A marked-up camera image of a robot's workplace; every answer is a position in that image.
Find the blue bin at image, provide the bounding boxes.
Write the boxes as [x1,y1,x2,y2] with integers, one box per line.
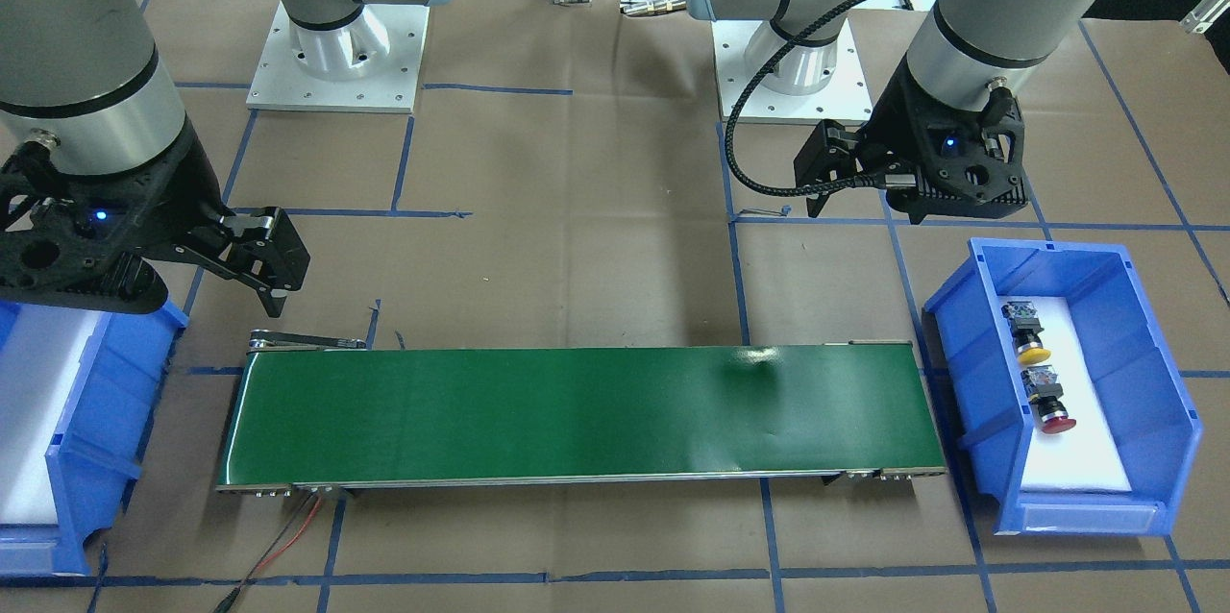
[1,302,188,577]
[926,238,1202,537]

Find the red push button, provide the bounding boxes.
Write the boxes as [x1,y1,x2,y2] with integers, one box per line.
[1021,366,1077,436]

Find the white base plate image right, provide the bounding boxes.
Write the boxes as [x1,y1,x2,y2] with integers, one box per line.
[712,18,873,124]

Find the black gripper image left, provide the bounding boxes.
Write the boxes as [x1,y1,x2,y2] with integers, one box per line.
[1,135,310,318]

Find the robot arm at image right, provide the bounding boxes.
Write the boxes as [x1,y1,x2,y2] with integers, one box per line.
[686,0,1095,223]

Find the yellow push button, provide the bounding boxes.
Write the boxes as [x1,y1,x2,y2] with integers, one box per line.
[1001,302,1050,367]

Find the blue bin at image right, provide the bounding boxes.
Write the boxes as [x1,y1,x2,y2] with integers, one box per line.
[926,238,1202,537]

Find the white base plate image left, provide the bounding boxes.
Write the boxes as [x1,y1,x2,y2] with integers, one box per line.
[246,5,431,113]

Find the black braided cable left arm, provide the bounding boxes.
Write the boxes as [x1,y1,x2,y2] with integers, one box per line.
[724,0,952,203]

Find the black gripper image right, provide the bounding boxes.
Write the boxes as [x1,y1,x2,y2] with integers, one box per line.
[795,65,1030,224]

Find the white foam pad bin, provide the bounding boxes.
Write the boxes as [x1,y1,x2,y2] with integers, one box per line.
[1001,297,1132,492]
[1,304,101,526]

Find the blue bin at image left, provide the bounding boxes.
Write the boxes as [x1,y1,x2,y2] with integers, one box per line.
[1,302,188,577]

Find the red and black wires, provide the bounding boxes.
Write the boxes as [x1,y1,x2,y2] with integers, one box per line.
[213,494,328,613]

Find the green conveyor belt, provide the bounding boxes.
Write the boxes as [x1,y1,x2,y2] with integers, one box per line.
[216,342,946,492]

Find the white base plate image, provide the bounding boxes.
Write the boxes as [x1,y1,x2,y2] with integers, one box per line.
[246,5,431,113]
[712,18,873,124]

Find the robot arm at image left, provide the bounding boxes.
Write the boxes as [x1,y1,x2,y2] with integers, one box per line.
[1,0,449,318]

